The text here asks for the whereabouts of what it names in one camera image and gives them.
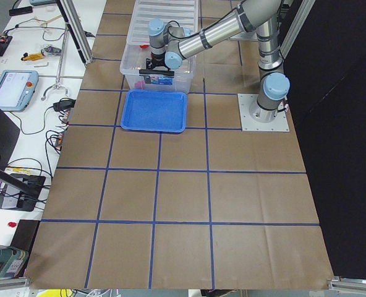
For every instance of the black power adapter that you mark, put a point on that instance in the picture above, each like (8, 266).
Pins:
(63, 105)

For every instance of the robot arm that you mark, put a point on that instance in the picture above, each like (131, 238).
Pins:
(171, 43)

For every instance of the clear plastic storage box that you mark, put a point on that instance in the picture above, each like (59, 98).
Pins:
(134, 59)

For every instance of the black box latch handle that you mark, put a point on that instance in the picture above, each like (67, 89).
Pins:
(156, 72)

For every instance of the aluminium frame post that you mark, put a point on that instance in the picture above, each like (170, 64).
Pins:
(72, 21)

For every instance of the blue plastic tray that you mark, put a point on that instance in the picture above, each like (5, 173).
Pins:
(155, 111)

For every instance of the clear ribbed box lid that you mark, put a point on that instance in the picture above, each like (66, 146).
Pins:
(184, 12)

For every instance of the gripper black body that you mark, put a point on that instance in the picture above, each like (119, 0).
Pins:
(159, 60)

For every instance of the teach pendant tablet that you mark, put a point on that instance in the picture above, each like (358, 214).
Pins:
(16, 89)

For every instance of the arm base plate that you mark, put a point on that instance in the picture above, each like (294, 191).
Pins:
(245, 36)
(255, 119)

